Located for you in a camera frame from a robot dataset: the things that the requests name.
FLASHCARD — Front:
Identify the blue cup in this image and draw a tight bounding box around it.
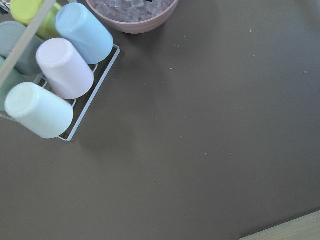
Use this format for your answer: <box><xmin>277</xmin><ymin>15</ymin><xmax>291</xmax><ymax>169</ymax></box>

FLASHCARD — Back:
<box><xmin>55</xmin><ymin>2</ymin><xmax>114</xmax><ymax>65</ymax></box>

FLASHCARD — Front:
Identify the white cup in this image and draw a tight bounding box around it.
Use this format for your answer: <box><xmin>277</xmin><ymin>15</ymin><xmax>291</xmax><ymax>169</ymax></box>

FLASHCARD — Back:
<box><xmin>4</xmin><ymin>82</ymin><xmax>74</xmax><ymax>139</ymax></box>

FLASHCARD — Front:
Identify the yellow cup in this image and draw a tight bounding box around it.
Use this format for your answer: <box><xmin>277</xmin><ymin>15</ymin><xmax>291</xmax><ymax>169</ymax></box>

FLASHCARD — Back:
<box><xmin>10</xmin><ymin>0</ymin><xmax>62</xmax><ymax>40</ymax></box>

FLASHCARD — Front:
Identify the pink bowl with ice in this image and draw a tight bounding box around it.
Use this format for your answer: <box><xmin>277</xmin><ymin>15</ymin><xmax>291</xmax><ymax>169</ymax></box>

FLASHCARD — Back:
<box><xmin>86</xmin><ymin>0</ymin><xmax>179</xmax><ymax>34</ymax></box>

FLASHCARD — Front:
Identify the pink cup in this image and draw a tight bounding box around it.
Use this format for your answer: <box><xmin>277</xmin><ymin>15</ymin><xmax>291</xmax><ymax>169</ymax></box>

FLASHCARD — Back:
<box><xmin>36</xmin><ymin>38</ymin><xmax>94</xmax><ymax>100</ymax></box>

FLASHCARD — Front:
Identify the grey cup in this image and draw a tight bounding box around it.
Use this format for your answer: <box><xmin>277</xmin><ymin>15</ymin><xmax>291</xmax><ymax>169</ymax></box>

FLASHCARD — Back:
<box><xmin>0</xmin><ymin>21</ymin><xmax>43</xmax><ymax>76</ymax></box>

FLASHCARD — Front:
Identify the bamboo cutting board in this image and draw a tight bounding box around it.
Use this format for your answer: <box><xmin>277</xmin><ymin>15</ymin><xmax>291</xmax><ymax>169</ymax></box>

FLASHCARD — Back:
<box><xmin>241</xmin><ymin>211</ymin><xmax>320</xmax><ymax>240</ymax></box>

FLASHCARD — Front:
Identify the green cup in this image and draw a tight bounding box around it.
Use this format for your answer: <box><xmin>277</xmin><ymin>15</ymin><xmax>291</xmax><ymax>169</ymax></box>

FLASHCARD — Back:
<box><xmin>0</xmin><ymin>68</ymin><xmax>26</xmax><ymax>111</ymax></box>

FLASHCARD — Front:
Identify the white cup rack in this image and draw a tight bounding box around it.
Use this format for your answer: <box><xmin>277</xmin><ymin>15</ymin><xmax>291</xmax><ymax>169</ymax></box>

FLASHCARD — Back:
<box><xmin>0</xmin><ymin>44</ymin><xmax>121</xmax><ymax>143</ymax></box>

